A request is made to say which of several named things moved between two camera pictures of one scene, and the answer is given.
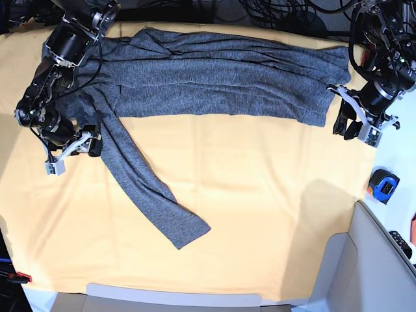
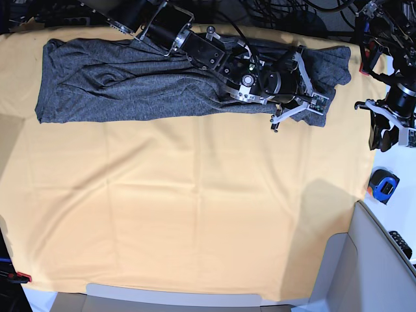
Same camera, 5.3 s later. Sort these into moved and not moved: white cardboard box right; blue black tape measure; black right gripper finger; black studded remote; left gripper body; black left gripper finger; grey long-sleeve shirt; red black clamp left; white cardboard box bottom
Moved: black left gripper finger; black right gripper finger; grey long-sleeve shirt; left gripper body
Not moved: blue black tape measure; red black clamp left; white cardboard box bottom; black studded remote; white cardboard box right
